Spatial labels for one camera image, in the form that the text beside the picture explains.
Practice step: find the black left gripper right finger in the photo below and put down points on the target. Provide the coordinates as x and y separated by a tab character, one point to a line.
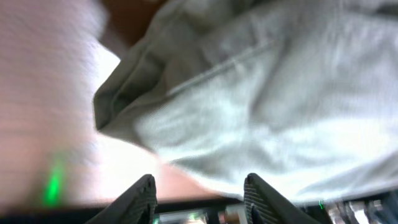
264	205

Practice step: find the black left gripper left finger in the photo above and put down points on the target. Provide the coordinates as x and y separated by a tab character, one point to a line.
135	206

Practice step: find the khaki green shorts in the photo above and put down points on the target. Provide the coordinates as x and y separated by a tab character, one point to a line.
302	93

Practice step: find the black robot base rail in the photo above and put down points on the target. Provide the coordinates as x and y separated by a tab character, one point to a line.
380	208

